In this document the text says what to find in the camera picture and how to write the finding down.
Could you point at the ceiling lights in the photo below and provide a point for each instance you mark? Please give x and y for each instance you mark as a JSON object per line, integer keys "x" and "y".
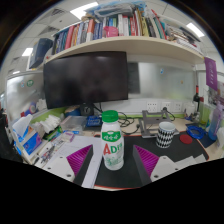
{"x": 83, "y": 10}

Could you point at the purple translucent water bottle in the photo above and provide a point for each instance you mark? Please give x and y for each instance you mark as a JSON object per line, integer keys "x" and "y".
{"x": 215, "y": 123}

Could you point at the black white checkered mug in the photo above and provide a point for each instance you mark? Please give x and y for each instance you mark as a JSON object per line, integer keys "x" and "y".
{"x": 165, "y": 136}

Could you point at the flat round red coaster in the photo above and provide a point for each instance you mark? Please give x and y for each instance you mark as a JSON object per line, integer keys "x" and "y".
{"x": 186, "y": 139}

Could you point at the black computer monitor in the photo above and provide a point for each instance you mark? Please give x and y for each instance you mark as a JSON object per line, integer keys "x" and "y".
{"x": 85, "y": 80}

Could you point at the white paper sheet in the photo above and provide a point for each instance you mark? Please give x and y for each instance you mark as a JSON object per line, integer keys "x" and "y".
{"x": 80, "y": 143}

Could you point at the white drink bottle green cap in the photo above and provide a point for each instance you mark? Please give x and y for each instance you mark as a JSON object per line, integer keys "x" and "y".
{"x": 112, "y": 146}

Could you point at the purple hanging banner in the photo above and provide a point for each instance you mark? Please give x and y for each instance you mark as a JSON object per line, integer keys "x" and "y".
{"x": 211, "y": 73}

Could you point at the dark navy mouse pad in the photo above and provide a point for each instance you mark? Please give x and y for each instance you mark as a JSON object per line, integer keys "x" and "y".
{"x": 208, "y": 141}

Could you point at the blue tissue box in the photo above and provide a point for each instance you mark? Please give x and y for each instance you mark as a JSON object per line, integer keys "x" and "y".
{"x": 30, "y": 140}

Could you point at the clear plastic box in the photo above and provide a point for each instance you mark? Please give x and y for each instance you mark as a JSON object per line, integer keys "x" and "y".
{"x": 73, "y": 123}

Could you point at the large black desk mat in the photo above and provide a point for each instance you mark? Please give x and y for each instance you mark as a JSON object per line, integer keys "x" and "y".
{"x": 173, "y": 151}

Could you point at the white paper slip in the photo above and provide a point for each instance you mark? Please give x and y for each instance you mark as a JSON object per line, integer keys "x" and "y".
{"x": 201, "y": 158}

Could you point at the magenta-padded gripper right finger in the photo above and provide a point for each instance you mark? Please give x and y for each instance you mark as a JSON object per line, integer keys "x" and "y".
{"x": 148, "y": 160}

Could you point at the blue electronic device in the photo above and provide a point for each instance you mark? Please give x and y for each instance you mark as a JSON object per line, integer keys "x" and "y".
{"x": 94, "y": 121}

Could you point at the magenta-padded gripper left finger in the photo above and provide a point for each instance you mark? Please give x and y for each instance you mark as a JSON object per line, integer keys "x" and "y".
{"x": 78, "y": 160}

